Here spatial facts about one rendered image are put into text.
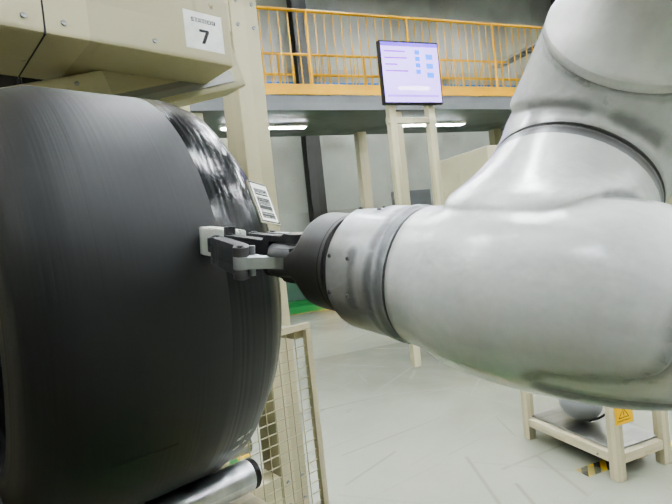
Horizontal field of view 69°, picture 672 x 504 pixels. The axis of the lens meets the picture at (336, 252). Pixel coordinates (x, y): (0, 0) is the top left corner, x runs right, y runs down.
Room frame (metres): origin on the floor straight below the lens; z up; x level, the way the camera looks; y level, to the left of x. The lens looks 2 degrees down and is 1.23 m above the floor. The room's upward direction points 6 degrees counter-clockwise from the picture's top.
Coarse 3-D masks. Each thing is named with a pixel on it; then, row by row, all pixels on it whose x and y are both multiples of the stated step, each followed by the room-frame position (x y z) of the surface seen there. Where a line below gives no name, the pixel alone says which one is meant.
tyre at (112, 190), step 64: (0, 128) 0.51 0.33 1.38; (64, 128) 0.51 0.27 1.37; (128, 128) 0.56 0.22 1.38; (192, 128) 0.62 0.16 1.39; (0, 192) 0.47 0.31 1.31; (64, 192) 0.47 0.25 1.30; (128, 192) 0.50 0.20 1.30; (192, 192) 0.55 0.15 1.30; (0, 256) 0.46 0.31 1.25; (64, 256) 0.45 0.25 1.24; (128, 256) 0.48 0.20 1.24; (192, 256) 0.52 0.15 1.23; (0, 320) 0.46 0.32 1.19; (64, 320) 0.44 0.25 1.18; (128, 320) 0.47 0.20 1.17; (192, 320) 0.51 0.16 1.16; (256, 320) 0.56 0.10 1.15; (0, 384) 0.81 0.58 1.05; (64, 384) 0.44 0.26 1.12; (128, 384) 0.47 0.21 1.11; (192, 384) 0.52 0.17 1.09; (256, 384) 0.58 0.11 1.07; (0, 448) 0.68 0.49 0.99; (64, 448) 0.46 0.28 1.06; (128, 448) 0.49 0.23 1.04; (192, 448) 0.56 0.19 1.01
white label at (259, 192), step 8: (248, 184) 0.61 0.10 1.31; (256, 184) 0.63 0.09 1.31; (256, 192) 0.62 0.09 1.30; (264, 192) 0.64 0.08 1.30; (256, 200) 0.61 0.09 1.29; (264, 200) 0.63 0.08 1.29; (256, 208) 0.61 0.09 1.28; (264, 208) 0.62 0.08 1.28; (272, 208) 0.64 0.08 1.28; (264, 216) 0.61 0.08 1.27; (272, 216) 0.63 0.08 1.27; (272, 224) 0.62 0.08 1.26; (280, 224) 0.63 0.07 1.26
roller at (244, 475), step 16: (240, 464) 0.69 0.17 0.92; (256, 464) 0.70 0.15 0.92; (208, 480) 0.66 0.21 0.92; (224, 480) 0.66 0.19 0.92; (240, 480) 0.67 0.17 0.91; (256, 480) 0.69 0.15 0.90; (160, 496) 0.63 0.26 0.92; (176, 496) 0.62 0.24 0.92; (192, 496) 0.63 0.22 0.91; (208, 496) 0.64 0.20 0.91; (224, 496) 0.65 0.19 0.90; (240, 496) 0.68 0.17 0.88
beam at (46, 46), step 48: (0, 0) 0.82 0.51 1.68; (48, 0) 0.87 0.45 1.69; (96, 0) 0.92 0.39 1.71; (144, 0) 0.98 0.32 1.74; (192, 0) 1.06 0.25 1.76; (0, 48) 0.90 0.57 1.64; (48, 48) 0.92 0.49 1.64; (96, 48) 0.94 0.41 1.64; (144, 48) 0.98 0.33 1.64; (192, 48) 1.05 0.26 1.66
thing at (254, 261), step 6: (252, 246) 0.38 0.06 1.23; (252, 252) 0.38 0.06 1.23; (234, 258) 0.37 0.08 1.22; (240, 258) 0.37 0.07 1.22; (246, 258) 0.37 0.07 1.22; (252, 258) 0.37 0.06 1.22; (258, 258) 0.37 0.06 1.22; (264, 258) 0.37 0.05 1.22; (270, 258) 0.37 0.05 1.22; (276, 258) 0.37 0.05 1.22; (282, 258) 0.37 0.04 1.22; (234, 264) 0.37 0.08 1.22; (240, 264) 0.37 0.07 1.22; (246, 264) 0.37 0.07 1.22; (252, 264) 0.37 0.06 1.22; (258, 264) 0.37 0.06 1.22; (264, 264) 0.37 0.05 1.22; (270, 264) 0.37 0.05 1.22; (276, 264) 0.37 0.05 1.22; (282, 264) 0.37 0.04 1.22; (252, 270) 0.38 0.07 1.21
